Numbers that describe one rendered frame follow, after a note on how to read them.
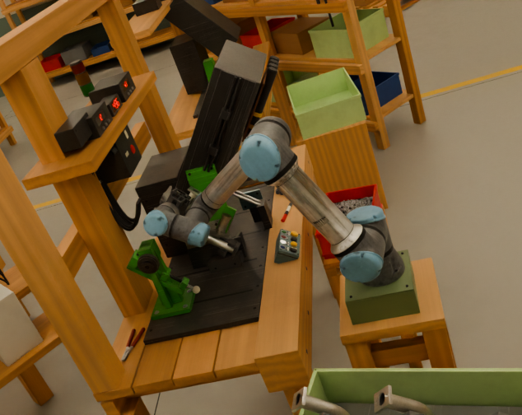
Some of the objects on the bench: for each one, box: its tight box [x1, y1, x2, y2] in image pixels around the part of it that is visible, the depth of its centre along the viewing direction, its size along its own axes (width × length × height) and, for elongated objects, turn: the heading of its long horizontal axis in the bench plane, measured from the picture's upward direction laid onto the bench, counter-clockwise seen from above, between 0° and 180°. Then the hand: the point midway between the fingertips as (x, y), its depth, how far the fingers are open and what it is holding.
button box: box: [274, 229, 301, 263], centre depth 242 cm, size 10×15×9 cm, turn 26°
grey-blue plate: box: [239, 189, 263, 222], centre depth 267 cm, size 10×2×14 cm, turn 116°
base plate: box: [143, 184, 275, 345], centre depth 266 cm, size 42×110×2 cm, turn 26°
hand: (183, 204), depth 229 cm, fingers open, 14 cm apart
